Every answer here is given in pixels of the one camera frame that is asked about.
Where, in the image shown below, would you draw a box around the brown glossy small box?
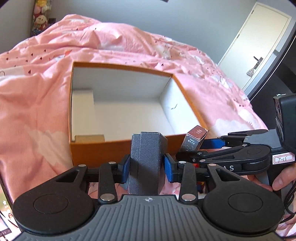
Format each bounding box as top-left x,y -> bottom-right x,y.
180,125 -> 208,152

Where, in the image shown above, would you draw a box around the dark grey textured box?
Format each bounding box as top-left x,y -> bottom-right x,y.
128,132 -> 168,196

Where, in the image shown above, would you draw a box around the person's right hand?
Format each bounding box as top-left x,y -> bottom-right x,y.
246,161 -> 296,237

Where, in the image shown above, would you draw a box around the orange cardboard storage box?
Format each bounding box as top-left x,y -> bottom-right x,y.
68,62 -> 206,168

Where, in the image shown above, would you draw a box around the pink heart-print duvet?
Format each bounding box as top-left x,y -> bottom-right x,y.
1,14 -> 266,200

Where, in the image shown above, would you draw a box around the plush toy column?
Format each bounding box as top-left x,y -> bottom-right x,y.
31,0 -> 52,36

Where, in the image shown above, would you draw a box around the black camera box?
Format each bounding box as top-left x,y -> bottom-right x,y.
273,93 -> 296,154

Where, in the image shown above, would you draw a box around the white door with handle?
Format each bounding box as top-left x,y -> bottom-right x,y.
218,2 -> 292,95

